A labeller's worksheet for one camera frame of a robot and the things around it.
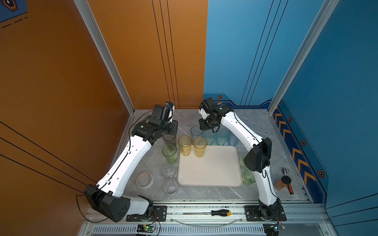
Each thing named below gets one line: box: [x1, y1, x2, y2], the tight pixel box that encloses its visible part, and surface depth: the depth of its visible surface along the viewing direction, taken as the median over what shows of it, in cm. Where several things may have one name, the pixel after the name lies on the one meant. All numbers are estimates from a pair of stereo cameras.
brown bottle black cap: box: [273, 175, 292, 191], surface depth 77 cm
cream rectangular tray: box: [177, 145, 243, 187], surface depth 91 cm
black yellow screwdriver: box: [183, 209, 232, 217], surface depth 74 cm
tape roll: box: [135, 171, 154, 189], surface depth 84 cm
